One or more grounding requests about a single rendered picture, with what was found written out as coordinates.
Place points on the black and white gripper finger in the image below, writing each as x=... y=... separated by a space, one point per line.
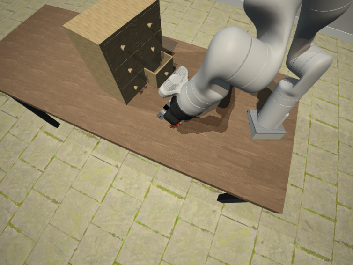
x=160 y=114
x=166 y=107

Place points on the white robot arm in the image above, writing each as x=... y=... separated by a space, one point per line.
x=235 y=57

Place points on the small wooden chest of drawers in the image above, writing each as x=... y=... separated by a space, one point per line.
x=94 y=26

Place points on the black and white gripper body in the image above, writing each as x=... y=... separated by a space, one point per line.
x=181 y=108

